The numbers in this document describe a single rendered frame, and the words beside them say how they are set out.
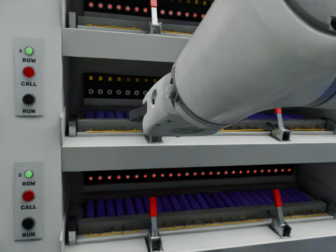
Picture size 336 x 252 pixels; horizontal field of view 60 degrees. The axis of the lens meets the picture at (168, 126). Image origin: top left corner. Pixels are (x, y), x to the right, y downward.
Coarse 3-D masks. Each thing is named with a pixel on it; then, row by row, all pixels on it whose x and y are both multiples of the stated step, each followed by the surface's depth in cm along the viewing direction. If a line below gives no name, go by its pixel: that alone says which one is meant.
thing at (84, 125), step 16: (80, 128) 54; (96, 128) 55; (112, 128) 56; (128, 128) 56; (224, 128) 62; (240, 128) 63; (256, 128) 64; (288, 128) 66; (304, 128) 68; (320, 128) 69
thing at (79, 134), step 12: (84, 132) 53; (96, 132) 53; (108, 132) 54; (120, 132) 54; (132, 132) 55; (216, 132) 59; (228, 132) 60; (240, 132) 60; (252, 132) 61; (264, 132) 62; (300, 132) 64; (312, 132) 65; (324, 132) 66
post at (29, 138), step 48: (0, 0) 45; (48, 0) 47; (0, 48) 45; (48, 48) 47; (0, 96) 45; (48, 96) 47; (0, 144) 45; (48, 144) 47; (0, 192) 45; (48, 192) 47; (0, 240) 45; (48, 240) 47
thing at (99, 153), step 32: (64, 128) 51; (64, 160) 48; (96, 160) 49; (128, 160) 51; (160, 160) 52; (192, 160) 54; (224, 160) 56; (256, 160) 57; (288, 160) 59; (320, 160) 61
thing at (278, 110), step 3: (276, 108) 61; (279, 108) 61; (276, 111) 60; (279, 111) 60; (276, 114) 61; (279, 114) 60; (279, 117) 60; (279, 120) 60; (279, 123) 60; (282, 123) 60; (279, 126) 60; (282, 126) 60; (282, 129) 60
